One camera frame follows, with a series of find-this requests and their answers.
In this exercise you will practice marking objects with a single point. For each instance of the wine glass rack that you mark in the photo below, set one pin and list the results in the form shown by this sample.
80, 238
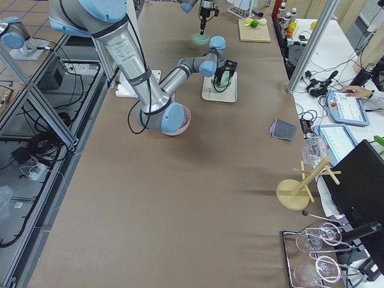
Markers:
318, 257

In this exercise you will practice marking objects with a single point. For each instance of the pink bowl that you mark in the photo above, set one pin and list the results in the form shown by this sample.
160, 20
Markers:
183, 126

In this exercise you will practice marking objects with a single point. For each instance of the aluminium frame post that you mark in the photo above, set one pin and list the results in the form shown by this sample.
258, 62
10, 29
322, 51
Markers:
322, 23

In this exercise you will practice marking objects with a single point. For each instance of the seated person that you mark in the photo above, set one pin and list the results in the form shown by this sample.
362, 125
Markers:
376, 97

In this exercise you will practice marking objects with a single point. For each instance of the bamboo cutting board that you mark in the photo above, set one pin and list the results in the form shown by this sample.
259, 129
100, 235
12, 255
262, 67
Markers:
259, 34

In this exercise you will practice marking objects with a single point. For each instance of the wooden mug tree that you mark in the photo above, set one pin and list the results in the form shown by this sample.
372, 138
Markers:
296, 195

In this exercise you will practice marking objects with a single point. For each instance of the green bowl from end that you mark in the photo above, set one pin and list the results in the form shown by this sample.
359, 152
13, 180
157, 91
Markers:
220, 85

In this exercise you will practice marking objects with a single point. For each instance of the white rabbit tray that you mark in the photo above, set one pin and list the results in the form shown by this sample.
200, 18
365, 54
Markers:
228, 96

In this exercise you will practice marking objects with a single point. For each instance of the green lime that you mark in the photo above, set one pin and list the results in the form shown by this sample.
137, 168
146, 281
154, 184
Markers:
254, 23

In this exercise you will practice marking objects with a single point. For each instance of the teach pendant tablet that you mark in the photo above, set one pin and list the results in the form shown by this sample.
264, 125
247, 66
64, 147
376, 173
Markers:
339, 140
346, 110

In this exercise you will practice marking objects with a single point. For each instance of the black water bottle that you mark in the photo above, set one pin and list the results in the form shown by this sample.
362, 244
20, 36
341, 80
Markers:
363, 75

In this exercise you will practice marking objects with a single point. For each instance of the black monitor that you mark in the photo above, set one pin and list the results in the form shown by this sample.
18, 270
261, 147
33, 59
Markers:
359, 195

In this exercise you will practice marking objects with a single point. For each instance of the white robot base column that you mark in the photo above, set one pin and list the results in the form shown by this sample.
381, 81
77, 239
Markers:
137, 79

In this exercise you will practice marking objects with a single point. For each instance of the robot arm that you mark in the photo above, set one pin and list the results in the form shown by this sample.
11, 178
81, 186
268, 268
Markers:
187, 6
108, 22

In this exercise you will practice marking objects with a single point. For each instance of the black camera mount wrist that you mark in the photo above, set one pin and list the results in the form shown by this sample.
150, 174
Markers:
230, 68

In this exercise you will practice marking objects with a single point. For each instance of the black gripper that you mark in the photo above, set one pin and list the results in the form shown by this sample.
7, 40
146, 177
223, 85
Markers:
205, 12
221, 72

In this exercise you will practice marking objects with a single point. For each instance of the white garlic bun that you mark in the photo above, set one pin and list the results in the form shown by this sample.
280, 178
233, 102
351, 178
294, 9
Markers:
262, 21

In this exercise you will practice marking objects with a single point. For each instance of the grey cloth pouch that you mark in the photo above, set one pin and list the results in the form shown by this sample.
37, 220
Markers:
283, 130

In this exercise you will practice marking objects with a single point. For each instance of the yellow bottle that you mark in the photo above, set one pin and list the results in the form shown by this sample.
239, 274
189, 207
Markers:
292, 26

